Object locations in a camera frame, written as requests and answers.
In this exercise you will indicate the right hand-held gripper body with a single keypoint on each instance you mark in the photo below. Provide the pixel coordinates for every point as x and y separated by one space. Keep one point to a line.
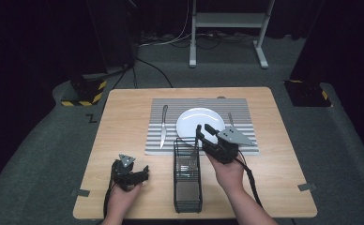
230 140

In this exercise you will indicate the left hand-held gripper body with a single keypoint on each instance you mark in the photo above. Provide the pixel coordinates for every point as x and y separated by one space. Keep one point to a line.
124 175

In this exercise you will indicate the silver table knife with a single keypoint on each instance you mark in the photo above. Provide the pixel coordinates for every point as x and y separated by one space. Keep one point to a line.
163 128

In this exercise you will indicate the person's left hand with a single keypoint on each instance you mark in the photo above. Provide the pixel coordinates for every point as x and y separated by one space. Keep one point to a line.
122 200

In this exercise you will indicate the person's right hand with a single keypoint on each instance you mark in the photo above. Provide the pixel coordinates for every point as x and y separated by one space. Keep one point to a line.
230 176

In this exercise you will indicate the white round plate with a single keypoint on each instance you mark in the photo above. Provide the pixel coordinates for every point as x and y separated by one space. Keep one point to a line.
192 122

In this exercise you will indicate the grey striped placemat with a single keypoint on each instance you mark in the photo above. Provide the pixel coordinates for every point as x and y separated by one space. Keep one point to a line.
155 146

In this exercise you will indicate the grey tape piece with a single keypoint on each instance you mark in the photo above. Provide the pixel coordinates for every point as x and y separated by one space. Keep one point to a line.
307 187
80 192

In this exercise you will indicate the black stand with hazard tape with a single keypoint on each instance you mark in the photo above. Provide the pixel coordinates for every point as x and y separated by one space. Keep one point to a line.
306 93
86 90

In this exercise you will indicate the white metal stand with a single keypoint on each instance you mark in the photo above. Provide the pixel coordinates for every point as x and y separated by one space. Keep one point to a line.
230 19

